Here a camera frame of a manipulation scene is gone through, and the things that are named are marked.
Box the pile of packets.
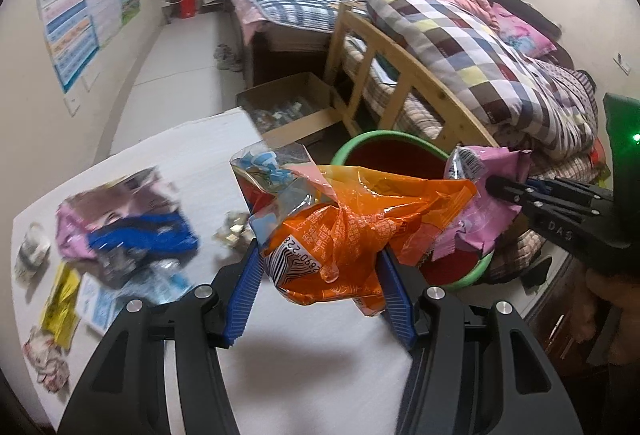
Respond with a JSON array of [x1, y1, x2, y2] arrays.
[[250, 99, 317, 127]]

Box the person's right hand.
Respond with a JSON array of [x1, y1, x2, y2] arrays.
[[572, 267, 598, 341]]

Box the checkered quilt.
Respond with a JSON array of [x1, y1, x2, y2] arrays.
[[367, 0, 598, 161]]

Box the white and red floral wrapper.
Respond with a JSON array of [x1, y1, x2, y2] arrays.
[[22, 325, 71, 393]]

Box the mauve pink wrapper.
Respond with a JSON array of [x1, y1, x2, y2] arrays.
[[55, 168, 176, 261]]

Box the clear plastic wrapper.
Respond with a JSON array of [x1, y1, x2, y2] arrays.
[[120, 260, 193, 306]]

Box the large blue wall poster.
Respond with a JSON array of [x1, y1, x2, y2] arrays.
[[34, 0, 101, 93]]

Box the blue snack wrapper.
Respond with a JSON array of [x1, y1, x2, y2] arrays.
[[87, 212, 200, 266]]

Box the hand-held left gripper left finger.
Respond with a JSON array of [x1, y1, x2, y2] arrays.
[[57, 240, 266, 435]]

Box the yellow packet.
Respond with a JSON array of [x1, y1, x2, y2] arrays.
[[40, 262, 81, 348]]

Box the pink snack wrapper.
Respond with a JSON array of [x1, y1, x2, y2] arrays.
[[395, 145, 533, 261]]

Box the red basin with green rim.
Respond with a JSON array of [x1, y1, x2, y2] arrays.
[[331, 130, 496, 291]]

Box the cardboard box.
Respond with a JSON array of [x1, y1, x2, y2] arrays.
[[236, 72, 346, 146]]

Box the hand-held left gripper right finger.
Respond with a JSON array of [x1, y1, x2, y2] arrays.
[[377, 249, 586, 435]]

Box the white and blue packet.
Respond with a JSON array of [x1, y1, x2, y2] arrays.
[[77, 272, 126, 336]]

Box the pink cartoon pillow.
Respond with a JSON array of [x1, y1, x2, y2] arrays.
[[490, 2, 558, 61]]

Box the orange snack wrapper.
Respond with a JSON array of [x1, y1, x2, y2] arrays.
[[260, 165, 483, 316]]

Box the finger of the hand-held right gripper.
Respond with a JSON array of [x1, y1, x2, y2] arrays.
[[525, 176, 615, 202], [484, 174, 608, 219]]

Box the crumpled gold foil wrapper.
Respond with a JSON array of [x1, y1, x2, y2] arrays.
[[212, 211, 256, 248]]

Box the dark silver wrapper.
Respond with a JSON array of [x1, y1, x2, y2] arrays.
[[97, 250, 151, 288]]

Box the dark bed base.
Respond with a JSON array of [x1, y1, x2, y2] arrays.
[[232, 10, 336, 86]]

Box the clear blue print wrapper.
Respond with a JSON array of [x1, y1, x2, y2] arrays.
[[230, 140, 321, 226]]

